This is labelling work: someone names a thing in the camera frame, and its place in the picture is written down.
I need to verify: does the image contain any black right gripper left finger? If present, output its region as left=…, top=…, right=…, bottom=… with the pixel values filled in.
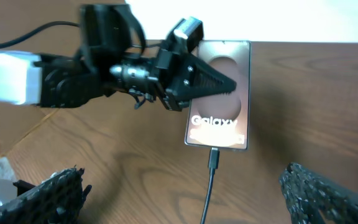
left=0, top=167, right=91, bottom=224

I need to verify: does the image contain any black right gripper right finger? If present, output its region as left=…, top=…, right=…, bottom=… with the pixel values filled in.
left=279, top=162, right=358, bottom=223

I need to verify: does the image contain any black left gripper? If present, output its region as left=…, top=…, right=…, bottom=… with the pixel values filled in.
left=152, top=48, right=236, bottom=111

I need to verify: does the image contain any Galaxy smartphone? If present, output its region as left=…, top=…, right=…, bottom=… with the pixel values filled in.
left=185, top=40, right=251, bottom=151

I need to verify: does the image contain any black USB-C charging cable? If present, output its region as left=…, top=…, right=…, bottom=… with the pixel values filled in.
left=200, top=147, right=221, bottom=224

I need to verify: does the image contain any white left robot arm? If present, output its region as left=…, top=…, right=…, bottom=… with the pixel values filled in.
left=0, top=4, right=236, bottom=111

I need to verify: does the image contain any brown cardboard sheet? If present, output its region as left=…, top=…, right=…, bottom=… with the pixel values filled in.
left=0, top=103, right=56, bottom=156

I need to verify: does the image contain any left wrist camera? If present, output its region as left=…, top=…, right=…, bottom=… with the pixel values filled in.
left=167, top=17, right=204, bottom=53

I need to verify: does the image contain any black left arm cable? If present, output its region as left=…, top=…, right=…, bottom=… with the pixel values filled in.
left=0, top=21, right=81, bottom=50

